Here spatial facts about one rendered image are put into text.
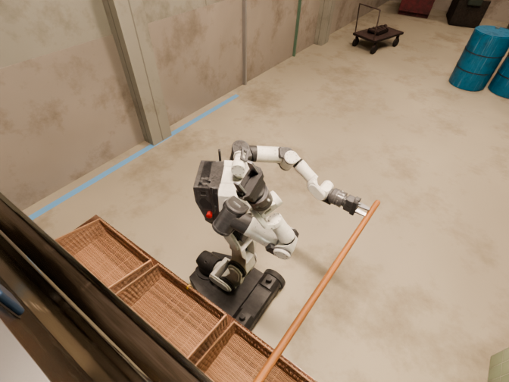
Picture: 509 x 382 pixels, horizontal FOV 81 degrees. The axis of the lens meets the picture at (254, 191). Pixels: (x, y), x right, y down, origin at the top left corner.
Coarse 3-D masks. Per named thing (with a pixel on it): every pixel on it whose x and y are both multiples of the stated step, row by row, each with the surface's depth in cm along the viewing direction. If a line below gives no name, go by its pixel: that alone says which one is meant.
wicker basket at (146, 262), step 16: (96, 224) 207; (80, 240) 202; (96, 240) 211; (112, 240) 212; (128, 240) 195; (80, 256) 202; (96, 256) 202; (112, 256) 203; (144, 256) 187; (96, 272) 194; (112, 272) 194; (144, 272) 185; (112, 288) 167
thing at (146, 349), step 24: (0, 216) 122; (24, 240) 114; (48, 264) 107; (72, 288) 101; (96, 288) 101; (96, 312) 96; (120, 312) 95; (120, 336) 91; (144, 336) 91; (144, 360) 87; (168, 360) 86
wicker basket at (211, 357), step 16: (224, 336) 157; (240, 336) 167; (208, 352) 145; (224, 352) 162; (240, 352) 162; (256, 352) 163; (224, 368) 157; (240, 368) 157; (256, 368) 157; (272, 368) 158; (288, 368) 149
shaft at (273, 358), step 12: (360, 228) 146; (348, 240) 142; (336, 264) 132; (324, 276) 128; (324, 288) 125; (312, 300) 120; (300, 312) 117; (300, 324) 114; (288, 336) 110; (276, 348) 108; (276, 360) 105; (264, 372) 102
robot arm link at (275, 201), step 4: (272, 192) 114; (272, 196) 113; (276, 196) 112; (272, 200) 109; (276, 200) 112; (280, 200) 113; (268, 204) 107; (272, 204) 111; (276, 204) 113; (280, 204) 114; (256, 208) 107; (260, 208) 107; (264, 208) 107; (268, 208) 111; (272, 208) 113; (260, 212) 111; (264, 212) 111; (268, 212) 113; (264, 216) 113
